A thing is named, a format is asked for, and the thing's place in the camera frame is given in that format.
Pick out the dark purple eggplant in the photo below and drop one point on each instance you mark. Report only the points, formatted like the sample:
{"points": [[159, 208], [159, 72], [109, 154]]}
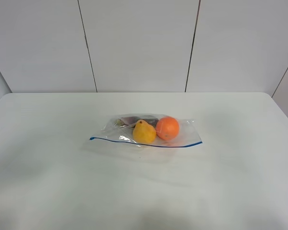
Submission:
{"points": [[130, 121]]}

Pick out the orange fruit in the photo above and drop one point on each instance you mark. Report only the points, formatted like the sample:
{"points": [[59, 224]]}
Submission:
{"points": [[167, 128]]}

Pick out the clear zip bag blue seal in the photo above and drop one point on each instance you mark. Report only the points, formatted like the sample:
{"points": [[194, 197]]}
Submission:
{"points": [[114, 140]]}

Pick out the yellow pear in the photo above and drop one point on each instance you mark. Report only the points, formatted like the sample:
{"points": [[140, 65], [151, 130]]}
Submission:
{"points": [[144, 133]]}

